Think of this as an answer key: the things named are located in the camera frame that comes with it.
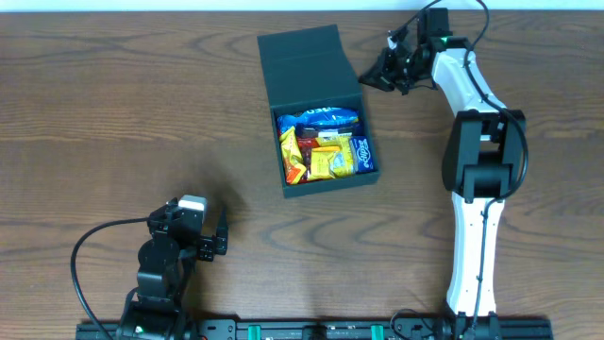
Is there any red Hacks candy bag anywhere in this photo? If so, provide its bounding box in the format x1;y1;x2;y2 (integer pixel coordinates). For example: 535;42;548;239
297;138;320;166

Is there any yellow orange snack packet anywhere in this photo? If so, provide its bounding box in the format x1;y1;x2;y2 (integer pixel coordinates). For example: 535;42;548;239
279;127;307;185

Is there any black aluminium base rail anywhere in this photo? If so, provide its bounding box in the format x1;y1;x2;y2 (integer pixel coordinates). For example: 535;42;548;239
75;316;554;340

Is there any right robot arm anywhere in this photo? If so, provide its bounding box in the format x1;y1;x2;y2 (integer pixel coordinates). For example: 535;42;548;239
359;1;529;339

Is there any small yellow cracker packet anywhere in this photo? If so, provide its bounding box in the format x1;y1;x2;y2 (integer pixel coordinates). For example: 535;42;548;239
307;146;341;181

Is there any blue Eclipse mint box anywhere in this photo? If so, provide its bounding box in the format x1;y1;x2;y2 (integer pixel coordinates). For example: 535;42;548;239
349;136;375;174

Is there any dark blue chocolate bar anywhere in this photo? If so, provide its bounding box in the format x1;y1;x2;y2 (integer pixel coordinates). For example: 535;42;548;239
295;123;364;138

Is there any yellow Hacks candy bag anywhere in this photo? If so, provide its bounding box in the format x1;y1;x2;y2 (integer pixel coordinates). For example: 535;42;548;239
315;136;355;178

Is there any dark green box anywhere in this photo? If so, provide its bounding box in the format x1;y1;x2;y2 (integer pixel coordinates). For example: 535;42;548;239
258;25;380;198

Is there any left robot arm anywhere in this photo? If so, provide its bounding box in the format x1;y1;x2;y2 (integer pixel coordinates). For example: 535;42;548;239
115;195;228;339

